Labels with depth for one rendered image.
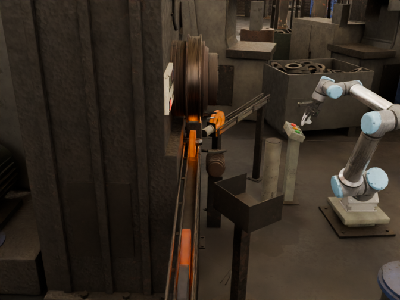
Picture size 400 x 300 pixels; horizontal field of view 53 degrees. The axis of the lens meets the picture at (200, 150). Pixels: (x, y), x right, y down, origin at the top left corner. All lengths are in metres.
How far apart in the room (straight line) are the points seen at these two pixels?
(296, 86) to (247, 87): 0.79
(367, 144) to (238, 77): 2.73
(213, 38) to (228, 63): 0.34
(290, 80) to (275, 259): 2.17
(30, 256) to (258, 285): 1.26
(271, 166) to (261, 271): 0.86
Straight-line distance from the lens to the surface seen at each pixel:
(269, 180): 3.09
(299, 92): 4.34
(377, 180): 2.80
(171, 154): 1.82
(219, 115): 2.77
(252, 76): 4.85
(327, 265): 2.68
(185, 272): 1.35
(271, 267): 2.57
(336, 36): 5.95
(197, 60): 1.98
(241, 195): 2.04
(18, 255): 2.38
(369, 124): 2.30
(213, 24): 4.85
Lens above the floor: 1.60
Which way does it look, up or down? 23 degrees down
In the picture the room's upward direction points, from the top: 1 degrees clockwise
